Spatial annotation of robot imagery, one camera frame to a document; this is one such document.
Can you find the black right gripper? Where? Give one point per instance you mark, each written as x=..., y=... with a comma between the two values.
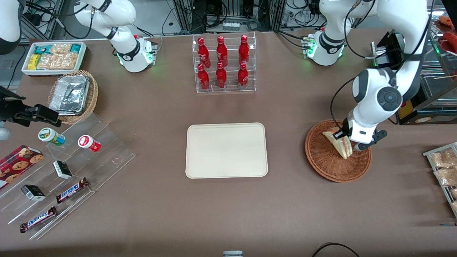
x=8, y=110

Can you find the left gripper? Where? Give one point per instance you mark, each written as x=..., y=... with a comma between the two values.
x=345, y=127

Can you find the triangular sandwich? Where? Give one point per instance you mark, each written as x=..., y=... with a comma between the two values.
x=342, y=148

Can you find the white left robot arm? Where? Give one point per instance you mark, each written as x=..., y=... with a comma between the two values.
x=371, y=92

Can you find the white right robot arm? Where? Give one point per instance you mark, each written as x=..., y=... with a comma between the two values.
x=132, y=53

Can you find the aluminium foil tray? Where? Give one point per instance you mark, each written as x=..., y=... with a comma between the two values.
x=69, y=94

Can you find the round brown wicker basket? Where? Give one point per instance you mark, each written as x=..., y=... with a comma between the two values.
x=323, y=160

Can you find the oval tan wicker basket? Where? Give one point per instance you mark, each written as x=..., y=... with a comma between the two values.
x=93, y=96

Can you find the beige rectangular tray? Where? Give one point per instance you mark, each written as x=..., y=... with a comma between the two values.
x=226, y=150

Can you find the green lid cup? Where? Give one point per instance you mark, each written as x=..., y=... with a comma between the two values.
x=50, y=135

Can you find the yellow snack packet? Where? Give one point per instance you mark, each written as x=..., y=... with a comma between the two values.
x=34, y=62

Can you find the red lid cup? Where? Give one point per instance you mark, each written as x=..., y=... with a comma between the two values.
x=88, y=142

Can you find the clear rice cracker bag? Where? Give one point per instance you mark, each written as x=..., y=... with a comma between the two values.
x=60, y=48
x=59, y=61

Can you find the red chocolate cookie box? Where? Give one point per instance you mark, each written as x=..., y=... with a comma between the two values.
x=18, y=165

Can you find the small black white box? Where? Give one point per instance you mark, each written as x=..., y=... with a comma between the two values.
x=33, y=192
x=62, y=170

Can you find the teal snack packet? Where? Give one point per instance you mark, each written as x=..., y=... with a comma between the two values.
x=43, y=49
x=75, y=48

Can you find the white plastic snack bin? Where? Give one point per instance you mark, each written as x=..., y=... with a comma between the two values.
x=84, y=53

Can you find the clear acrylic stepped stand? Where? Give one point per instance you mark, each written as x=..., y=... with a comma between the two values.
x=107, y=150

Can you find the snickers chocolate bar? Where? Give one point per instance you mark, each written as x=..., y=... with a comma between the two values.
x=38, y=219
x=71, y=190

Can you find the clear bag of fried snacks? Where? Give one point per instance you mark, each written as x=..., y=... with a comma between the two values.
x=454, y=193
x=447, y=176
x=444, y=159
x=455, y=207

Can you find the small blue object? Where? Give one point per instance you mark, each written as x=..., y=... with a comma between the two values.
x=448, y=225

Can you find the red cola bottle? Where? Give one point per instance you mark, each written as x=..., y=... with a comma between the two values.
x=243, y=75
x=221, y=51
x=203, y=78
x=203, y=53
x=244, y=50
x=221, y=76

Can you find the clear acrylic bottle rack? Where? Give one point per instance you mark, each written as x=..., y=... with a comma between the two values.
x=230, y=89

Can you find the red sausage food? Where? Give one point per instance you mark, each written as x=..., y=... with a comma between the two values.
x=450, y=35

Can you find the white power strip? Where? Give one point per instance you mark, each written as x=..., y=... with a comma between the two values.
x=231, y=26

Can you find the small grey box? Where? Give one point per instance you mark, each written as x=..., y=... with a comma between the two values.
x=232, y=254

